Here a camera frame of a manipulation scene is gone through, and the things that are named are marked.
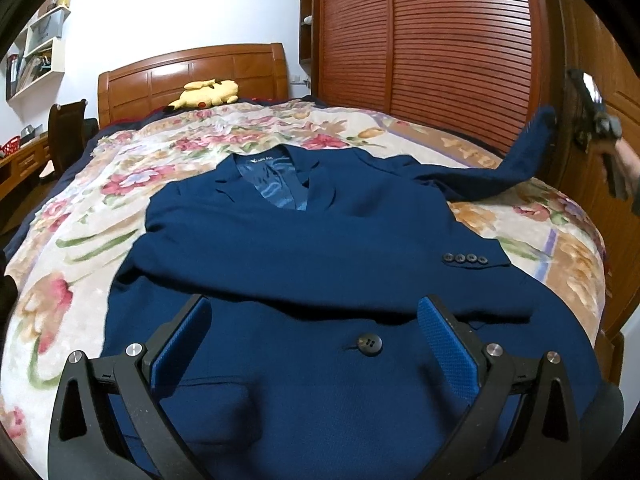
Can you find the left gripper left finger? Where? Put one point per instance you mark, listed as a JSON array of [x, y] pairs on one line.
[[85, 441]]

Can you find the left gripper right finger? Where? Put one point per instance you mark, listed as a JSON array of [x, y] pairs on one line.
[[543, 441]]

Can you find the navy blue suit jacket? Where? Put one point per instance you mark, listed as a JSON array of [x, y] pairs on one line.
[[314, 262]]

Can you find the person's right hand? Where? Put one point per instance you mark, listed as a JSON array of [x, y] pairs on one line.
[[629, 163]]

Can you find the floral bed blanket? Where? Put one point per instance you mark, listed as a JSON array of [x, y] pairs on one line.
[[65, 258]]

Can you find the wooden louvered wardrobe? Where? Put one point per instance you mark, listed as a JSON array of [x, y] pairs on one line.
[[481, 68]]

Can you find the wooden desk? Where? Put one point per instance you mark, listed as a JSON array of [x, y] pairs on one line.
[[17, 167]]

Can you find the dark wooden chair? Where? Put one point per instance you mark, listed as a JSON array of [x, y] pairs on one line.
[[68, 135]]

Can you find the red basket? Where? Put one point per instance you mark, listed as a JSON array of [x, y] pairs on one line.
[[10, 147]]

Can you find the wooden headboard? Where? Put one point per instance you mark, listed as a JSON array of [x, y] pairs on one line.
[[136, 90]]

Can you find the yellow plush toy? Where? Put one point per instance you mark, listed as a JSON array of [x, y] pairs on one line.
[[202, 94]]

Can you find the grey gift bag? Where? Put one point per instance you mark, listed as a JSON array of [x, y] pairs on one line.
[[43, 29]]

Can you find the white wall shelf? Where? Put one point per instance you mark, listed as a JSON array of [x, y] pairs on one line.
[[37, 53]]

